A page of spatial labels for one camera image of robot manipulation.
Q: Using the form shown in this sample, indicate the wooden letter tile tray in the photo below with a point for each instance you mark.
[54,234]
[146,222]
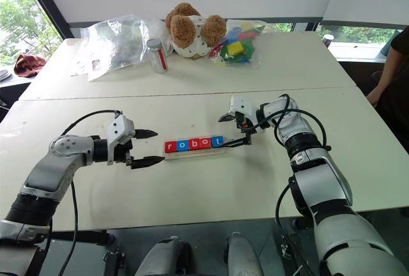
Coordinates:
[198,156]

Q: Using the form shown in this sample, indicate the black table frame bar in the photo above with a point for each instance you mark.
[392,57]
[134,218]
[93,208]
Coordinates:
[92,237]

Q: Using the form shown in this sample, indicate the bag of coloured wooden blocks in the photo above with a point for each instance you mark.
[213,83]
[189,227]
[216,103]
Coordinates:
[238,47]

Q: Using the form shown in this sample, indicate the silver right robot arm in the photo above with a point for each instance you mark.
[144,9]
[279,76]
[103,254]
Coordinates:
[322,186]

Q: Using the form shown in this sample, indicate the black window post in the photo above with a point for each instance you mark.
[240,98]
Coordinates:
[46,3]

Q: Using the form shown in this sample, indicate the dark grey flat object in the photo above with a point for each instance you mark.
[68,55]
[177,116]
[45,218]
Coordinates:
[4,75]

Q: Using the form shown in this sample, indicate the clear plastic bag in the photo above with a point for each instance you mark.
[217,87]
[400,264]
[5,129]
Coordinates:
[118,46]

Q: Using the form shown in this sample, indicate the red o letter block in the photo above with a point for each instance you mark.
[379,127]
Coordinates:
[205,143]

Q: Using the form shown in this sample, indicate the glass jar with silver lid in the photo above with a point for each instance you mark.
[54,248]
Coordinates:
[157,57]

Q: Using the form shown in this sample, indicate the small red white cup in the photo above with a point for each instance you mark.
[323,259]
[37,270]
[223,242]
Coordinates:
[327,41]

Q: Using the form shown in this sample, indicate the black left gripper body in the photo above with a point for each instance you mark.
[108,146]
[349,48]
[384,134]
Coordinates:
[123,153]

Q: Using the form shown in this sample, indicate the person's bare hand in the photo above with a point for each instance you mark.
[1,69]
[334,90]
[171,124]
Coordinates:
[374,97]

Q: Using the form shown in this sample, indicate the black box under table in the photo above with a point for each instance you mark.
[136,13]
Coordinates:
[287,245]

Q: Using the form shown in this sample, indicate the teal bottle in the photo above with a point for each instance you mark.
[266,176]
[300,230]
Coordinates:
[387,44]

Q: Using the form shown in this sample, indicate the blue o letter block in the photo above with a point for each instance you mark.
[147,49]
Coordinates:
[182,145]

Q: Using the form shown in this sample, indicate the blue t letter block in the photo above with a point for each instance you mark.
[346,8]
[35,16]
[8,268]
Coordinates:
[217,142]

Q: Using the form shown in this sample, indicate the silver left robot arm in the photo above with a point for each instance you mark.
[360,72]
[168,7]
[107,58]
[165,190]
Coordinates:
[48,173]

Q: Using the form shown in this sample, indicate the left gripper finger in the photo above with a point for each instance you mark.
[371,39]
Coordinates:
[145,133]
[147,162]

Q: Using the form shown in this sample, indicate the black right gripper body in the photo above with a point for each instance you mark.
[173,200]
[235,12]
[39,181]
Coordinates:
[246,127]

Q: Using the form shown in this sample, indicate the black metal bracket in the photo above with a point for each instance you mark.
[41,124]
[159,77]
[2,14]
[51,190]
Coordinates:
[113,263]

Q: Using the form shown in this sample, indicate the small red white card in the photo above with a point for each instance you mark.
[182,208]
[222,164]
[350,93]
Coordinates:
[95,64]

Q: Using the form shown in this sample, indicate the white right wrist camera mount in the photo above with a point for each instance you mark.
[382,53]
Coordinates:
[244,105]

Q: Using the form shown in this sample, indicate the person's bare forearm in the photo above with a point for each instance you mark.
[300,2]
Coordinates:
[388,68]

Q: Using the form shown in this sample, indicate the grey rounded robot leg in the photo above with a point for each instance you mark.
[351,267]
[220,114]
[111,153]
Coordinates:
[244,255]
[163,257]

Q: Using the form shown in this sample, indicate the red b letter block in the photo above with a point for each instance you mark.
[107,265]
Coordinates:
[194,144]

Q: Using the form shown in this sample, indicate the red r letter block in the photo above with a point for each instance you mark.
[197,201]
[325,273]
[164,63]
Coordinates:
[170,147]

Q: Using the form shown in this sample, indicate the person in dark clothes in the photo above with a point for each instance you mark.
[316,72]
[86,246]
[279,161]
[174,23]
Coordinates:
[399,103]

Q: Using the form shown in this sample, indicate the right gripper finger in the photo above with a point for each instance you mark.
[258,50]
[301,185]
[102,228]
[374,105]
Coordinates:
[238,143]
[228,118]

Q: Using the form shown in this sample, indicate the brown white teddy bear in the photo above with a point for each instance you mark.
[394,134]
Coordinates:
[191,33]

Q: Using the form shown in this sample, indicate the red-brown cloth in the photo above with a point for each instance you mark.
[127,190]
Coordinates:
[29,65]

